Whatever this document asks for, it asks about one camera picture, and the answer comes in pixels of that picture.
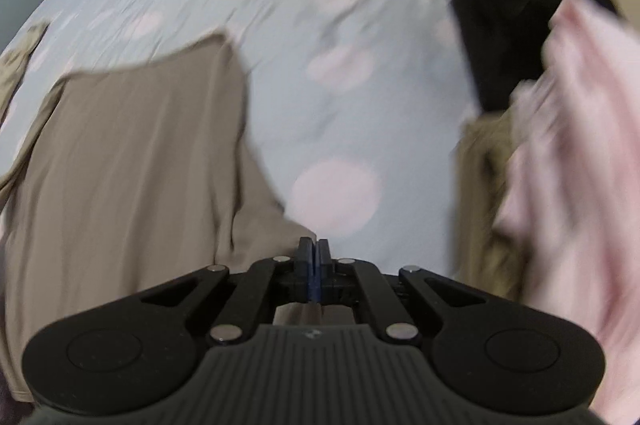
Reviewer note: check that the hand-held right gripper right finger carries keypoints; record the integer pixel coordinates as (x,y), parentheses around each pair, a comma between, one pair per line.
(324,265)

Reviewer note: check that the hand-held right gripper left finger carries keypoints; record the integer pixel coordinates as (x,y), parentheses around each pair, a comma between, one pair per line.
(306,265)

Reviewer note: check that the taupe garment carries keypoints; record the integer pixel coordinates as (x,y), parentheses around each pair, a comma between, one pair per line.
(125,180)

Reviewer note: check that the black folded clothes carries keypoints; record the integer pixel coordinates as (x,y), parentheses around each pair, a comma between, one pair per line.
(500,20)

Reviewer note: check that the olive striped folded garment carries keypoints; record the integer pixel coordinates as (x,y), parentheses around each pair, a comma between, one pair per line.
(480,185)

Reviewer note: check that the bed with polka dot sheet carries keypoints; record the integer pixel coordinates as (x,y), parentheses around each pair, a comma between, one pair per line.
(300,5)

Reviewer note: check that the pink folded garment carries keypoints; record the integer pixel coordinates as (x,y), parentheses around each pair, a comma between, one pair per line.
(575,180)

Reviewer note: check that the beige crumpled jacket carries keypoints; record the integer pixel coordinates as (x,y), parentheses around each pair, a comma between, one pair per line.
(15,70)

